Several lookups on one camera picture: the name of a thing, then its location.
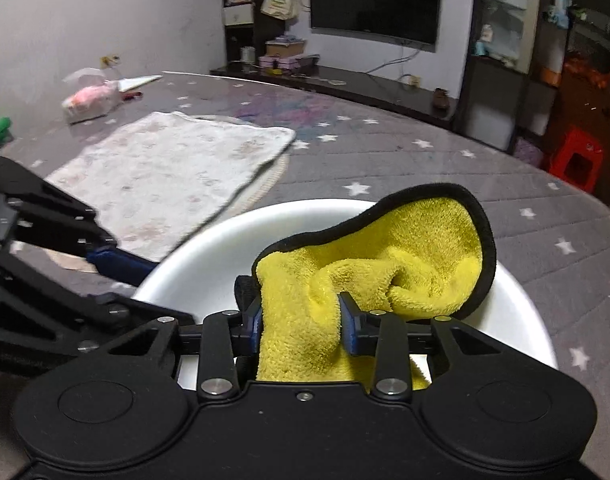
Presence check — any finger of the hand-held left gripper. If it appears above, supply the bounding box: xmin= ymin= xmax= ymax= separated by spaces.
xmin=0 ymin=155 xmax=160 ymax=287
xmin=0 ymin=255 xmax=198 ymax=380

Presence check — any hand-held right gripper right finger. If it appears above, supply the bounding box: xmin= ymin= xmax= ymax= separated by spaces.
xmin=338 ymin=292 xmax=509 ymax=403

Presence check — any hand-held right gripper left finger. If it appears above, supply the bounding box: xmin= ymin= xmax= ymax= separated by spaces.
xmin=99 ymin=300 xmax=264 ymax=403

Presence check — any white bowl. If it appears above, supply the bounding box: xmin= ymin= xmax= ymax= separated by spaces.
xmin=132 ymin=199 xmax=559 ymax=394

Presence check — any yellow and grey cloth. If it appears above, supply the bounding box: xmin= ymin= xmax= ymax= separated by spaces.
xmin=234 ymin=182 xmax=497 ymax=395

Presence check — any white printed towel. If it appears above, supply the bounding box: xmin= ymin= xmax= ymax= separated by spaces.
xmin=44 ymin=111 xmax=296 ymax=263

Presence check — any pink tissue pack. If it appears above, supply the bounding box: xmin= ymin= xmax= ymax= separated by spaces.
xmin=61 ymin=67 xmax=123 ymax=125

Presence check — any grey star-print tablecloth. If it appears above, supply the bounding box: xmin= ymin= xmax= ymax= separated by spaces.
xmin=0 ymin=71 xmax=610 ymax=480

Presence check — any white paper sheet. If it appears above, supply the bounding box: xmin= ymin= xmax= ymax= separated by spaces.
xmin=117 ymin=74 xmax=164 ymax=93

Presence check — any dark television stand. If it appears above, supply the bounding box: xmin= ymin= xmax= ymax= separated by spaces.
xmin=210 ymin=62 xmax=463 ymax=122

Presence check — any glass door cabinet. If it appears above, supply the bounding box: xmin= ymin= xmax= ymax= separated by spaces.
xmin=455 ymin=0 xmax=544 ymax=155

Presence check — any dark shelf unit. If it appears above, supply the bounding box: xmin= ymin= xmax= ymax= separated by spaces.
xmin=221 ymin=0 xmax=266 ymax=64

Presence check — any pink box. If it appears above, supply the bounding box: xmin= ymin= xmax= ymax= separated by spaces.
xmin=258 ymin=55 xmax=320 ymax=72

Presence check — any brown cardboard box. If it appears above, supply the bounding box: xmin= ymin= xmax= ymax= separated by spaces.
xmin=265 ymin=38 xmax=306 ymax=58

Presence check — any white storage box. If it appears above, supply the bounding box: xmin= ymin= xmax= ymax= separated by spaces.
xmin=224 ymin=5 xmax=256 ymax=27

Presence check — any red plastic stool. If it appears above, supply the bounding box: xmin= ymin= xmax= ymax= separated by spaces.
xmin=547 ymin=125 xmax=604 ymax=195

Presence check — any dark wooden cabinet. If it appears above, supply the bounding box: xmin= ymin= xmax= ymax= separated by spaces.
xmin=537 ymin=0 xmax=610 ymax=172

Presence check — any black television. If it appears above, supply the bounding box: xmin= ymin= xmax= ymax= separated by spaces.
xmin=309 ymin=0 xmax=444 ymax=53

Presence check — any bag of oranges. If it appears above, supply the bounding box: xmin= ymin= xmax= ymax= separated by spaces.
xmin=564 ymin=57 xmax=610 ymax=87

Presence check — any television cable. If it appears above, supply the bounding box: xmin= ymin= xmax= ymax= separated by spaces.
xmin=369 ymin=42 xmax=436 ymax=82

